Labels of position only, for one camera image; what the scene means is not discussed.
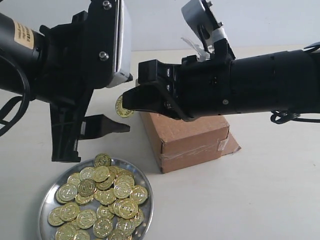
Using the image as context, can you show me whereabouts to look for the gold coin plate front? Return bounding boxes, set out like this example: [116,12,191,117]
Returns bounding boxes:
[93,217,114,238]

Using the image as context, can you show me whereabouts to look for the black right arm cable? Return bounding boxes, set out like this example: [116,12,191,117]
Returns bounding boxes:
[270,109,320,125]

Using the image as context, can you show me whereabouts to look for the gold coin plate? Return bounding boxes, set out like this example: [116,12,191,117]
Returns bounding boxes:
[78,178,96,197]
[129,185,149,205]
[60,202,80,222]
[93,217,114,238]

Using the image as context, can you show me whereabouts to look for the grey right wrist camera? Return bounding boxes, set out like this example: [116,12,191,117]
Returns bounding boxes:
[181,0,236,62]

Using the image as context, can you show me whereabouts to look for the brown cardboard box with slot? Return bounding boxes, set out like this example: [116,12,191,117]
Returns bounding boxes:
[140,112,241,174]

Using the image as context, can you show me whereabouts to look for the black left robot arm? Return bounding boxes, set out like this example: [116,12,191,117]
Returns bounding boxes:
[0,0,133,163]

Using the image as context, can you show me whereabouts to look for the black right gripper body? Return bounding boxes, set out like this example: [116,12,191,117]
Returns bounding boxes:
[138,56,231,122]

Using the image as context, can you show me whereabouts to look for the gold coin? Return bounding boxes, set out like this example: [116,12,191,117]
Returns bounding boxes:
[115,95,135,119]
[93,153,112,167]

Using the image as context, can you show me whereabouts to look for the gold coin plate left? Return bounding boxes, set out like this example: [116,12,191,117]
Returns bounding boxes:
[60,202,80,222]

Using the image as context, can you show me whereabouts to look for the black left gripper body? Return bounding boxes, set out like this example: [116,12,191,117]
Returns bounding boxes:
[37,0,120,106]

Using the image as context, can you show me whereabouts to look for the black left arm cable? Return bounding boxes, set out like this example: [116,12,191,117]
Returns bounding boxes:
[0,53,32,137]

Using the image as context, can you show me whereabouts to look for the gold coin plate right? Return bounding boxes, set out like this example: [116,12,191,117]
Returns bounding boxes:
[129,185,149,205]

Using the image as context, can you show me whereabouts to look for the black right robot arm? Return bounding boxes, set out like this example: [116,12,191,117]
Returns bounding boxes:
[122,50,320,124]

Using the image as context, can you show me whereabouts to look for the gold coin plate centre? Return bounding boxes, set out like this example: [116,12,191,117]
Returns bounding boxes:
[78,178,96,197]

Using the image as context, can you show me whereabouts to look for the gold coin on plate rim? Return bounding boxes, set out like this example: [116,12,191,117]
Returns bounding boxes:
[93,153,112,167]

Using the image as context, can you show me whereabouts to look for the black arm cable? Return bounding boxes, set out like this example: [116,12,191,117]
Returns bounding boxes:
[0,53,32,137]
[270,109,320,125]

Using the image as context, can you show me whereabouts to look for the round silver metal plate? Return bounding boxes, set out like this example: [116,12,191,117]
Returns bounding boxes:
[37,158,154,240]

